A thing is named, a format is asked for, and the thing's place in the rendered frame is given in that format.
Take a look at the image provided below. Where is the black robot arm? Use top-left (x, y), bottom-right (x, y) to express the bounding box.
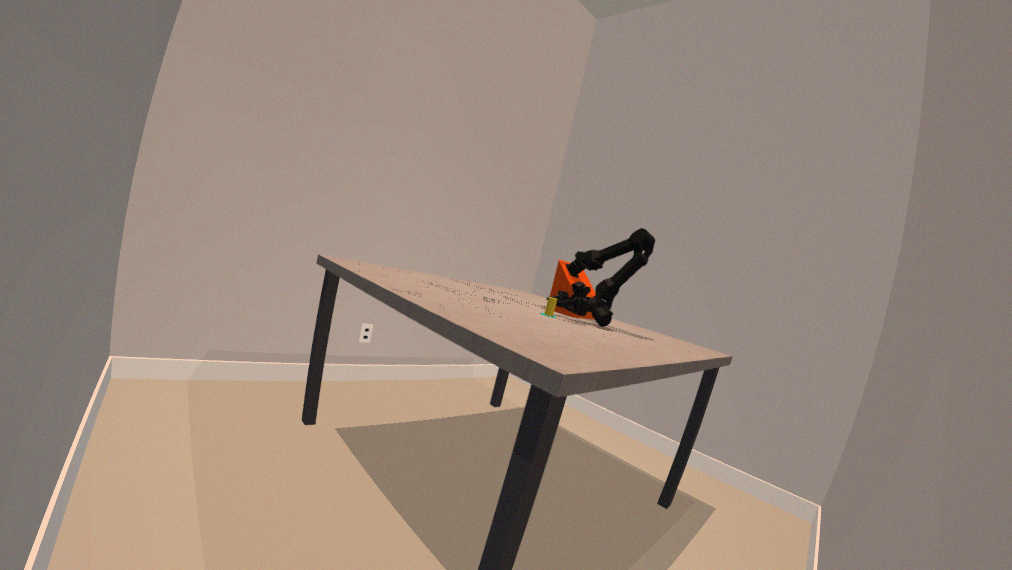
top-left (565, 228), bottom-right (655, 327)

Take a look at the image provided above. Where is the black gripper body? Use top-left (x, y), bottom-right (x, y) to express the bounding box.
top-left (561, 291), bottom-right (592, 317)

